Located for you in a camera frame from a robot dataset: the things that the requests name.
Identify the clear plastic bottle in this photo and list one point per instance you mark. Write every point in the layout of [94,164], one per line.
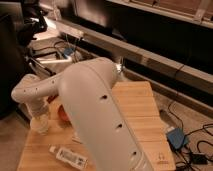
[67,156]

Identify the red bowl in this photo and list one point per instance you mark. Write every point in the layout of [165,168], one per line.
[62,114]

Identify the black office chair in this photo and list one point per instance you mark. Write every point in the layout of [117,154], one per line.
[20,20]

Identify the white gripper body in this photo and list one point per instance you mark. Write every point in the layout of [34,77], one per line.
[38,107]

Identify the blue box on floor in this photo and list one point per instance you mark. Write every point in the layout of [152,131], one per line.
[177,138]

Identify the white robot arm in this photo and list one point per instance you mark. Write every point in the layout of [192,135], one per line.
[85,90]

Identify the blue device on floor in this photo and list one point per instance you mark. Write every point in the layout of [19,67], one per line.
[68,51]

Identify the dark red chili pepper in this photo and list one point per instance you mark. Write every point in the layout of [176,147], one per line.
[51,98]

